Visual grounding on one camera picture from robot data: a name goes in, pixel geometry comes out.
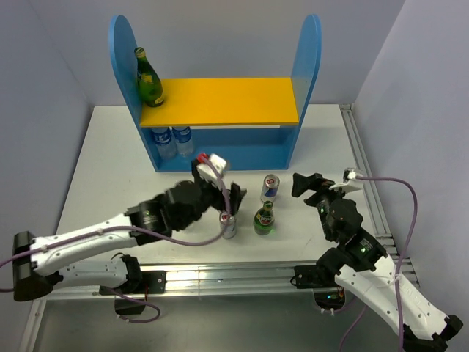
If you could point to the blue-label water bottle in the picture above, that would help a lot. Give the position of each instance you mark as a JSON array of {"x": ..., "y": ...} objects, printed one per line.
[
  {"x": 164, "y": 142},
  {"x": 184, "y": 140}
]

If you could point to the blue silver Red Bull can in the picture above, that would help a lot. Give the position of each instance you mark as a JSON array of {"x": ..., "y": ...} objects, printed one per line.
[{"x": 270, "y": 187}]

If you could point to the left blue-label water bottle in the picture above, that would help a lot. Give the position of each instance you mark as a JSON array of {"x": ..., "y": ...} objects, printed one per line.
[{"x": 164, "y": 142}]

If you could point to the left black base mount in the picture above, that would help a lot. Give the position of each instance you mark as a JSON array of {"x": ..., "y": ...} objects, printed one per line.
[{"x": 131, "y": 302}]

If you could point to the aluminium side rail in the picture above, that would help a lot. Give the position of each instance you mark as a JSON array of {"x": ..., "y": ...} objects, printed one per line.
[{"x": 373, "y": 203}]

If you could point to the silver can red tab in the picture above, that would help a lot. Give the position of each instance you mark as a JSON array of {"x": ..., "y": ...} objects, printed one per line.
[{"x": 228, "y": 225}]

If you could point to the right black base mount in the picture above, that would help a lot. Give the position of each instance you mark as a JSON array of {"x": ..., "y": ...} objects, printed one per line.
[{"x": 328, "y": 295}]

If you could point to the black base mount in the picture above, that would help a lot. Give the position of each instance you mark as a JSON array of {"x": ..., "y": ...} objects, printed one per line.
[
  {"x": 131, "y": 302},
  {"x": 328, "y": 295}
]

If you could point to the aluminium front rail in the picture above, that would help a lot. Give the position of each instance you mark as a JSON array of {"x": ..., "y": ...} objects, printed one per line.
[{"x": 220, "y": 278}]

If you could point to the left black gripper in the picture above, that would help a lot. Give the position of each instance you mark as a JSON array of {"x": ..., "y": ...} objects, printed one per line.
[{"x": 235, "y": 196}]

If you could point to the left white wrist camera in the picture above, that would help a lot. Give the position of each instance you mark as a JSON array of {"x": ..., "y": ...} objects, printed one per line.
[{"x": 211, "y": 167}]

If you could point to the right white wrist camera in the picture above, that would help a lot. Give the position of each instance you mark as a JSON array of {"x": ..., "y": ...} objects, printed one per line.
[{"x": 351, "y": 181}]

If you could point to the blue and yellow shelf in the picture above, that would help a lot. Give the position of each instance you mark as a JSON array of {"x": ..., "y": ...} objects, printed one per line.
[{"x": 254, "y": 123}]

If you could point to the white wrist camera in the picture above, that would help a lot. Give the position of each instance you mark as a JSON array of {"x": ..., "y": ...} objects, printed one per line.
[
  {"x": 211, "y": 167},
  {"x": 351, "y": 181}
]

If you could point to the green Perrier glass bottle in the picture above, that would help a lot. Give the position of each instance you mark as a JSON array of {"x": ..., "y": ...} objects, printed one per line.
[{"x": 264, "y": 219}]

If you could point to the right blue-label water bottle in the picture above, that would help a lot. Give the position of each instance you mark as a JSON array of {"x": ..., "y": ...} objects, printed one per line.
[{"x": 184, "y": 140}]

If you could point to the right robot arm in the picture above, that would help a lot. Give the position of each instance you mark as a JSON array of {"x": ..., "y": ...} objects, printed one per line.
[{"x": 360, "y": 264}]

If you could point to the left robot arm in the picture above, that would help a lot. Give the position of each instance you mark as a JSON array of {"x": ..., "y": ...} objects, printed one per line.
[{"x": 43, "y": 264}]

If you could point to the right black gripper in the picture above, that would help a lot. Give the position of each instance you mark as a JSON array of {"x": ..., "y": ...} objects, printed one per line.
[{"x": 314, "y": 181}]

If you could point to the tall green glass bottle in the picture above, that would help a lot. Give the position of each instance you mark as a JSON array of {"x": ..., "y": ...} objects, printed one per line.
[{"x": 149, "y": 84}]

